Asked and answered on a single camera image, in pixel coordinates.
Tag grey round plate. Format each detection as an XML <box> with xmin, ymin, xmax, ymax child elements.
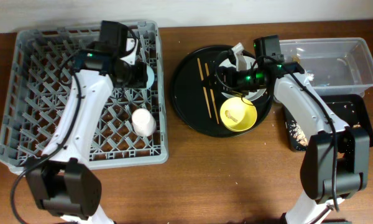
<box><xmin>219</xmin><ymin>56</ymin><xmax>266</xmax><ymax>101</ymax></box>

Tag light blue plastic cup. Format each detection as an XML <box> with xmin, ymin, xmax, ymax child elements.
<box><xmin>146</xmin><ymin>66</ymin><xmax>155</xmax><ymax>89</ymax></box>

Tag yellow plastic bowl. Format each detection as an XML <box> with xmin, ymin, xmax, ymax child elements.
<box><xmin>219</xmin><ymin>97</ymin><xmax>258</xmax><ymax>133</ymax></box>

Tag wooden chopstick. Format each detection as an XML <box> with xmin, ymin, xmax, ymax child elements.
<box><xmin>205</xmin><ymin>63</ymin><xmax>219</xmax><ymax>124</ymax></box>
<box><xmin>197</xmin><ymin>58</ymin><xmax>212</xmax><ymax>119</ymax></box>

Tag brown coffee stick wrapper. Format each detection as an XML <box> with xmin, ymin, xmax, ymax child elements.
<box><xmin>292</xmin><ymin>55</ymin><xmax>300</xmax><ymax>63</ymax></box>

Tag pink plastic cup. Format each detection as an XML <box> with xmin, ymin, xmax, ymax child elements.
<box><xmin>132</xmin><ymin>108</ymin><xmax>156</xmax><ymax>137</ymax></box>

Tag white tissue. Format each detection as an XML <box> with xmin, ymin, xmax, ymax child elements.
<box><xmin>305</xmin><ymin>72</ymin><xmax>315</xmax><ymax>82</ymax></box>

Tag food leftovers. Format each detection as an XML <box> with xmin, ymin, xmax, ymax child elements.
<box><xmin>290</xmin><ymin>123</ymin><xmax>361</xmax><ymax>147</ymax></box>

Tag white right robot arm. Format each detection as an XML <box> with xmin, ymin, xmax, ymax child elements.
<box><xmin>214</xmin><ymin>35</ymin><xmax>370</xmax><ymax>223</ymax></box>

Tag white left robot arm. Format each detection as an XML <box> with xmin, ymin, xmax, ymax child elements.
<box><xmin>19</xmin><ymin>21</ymin><xmax>154</xmax><ymax>223</ymax></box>

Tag grey dishwasher rack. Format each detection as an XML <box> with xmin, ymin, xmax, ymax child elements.
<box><xmin>0</xmin><ymin>21</ymin><xmax>168</xmax><ymax>174</ymax></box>

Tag round black tray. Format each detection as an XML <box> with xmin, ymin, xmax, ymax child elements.
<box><xmin>170</xmin><ymin>45</ymin><xmax>272</xmax><ymax>138</ymax></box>

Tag clear plastic bin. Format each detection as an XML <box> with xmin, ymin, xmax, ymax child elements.
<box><xmin>280</xmin><ymin>37</ymin><xmax>373</xmax><ymax>96</ymax></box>

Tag black rectangular tray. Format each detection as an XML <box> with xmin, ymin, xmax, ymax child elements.
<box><xmin>283</xmin><ymin>94</ymin><xmax>373</xmax><ymax>152</ymax></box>

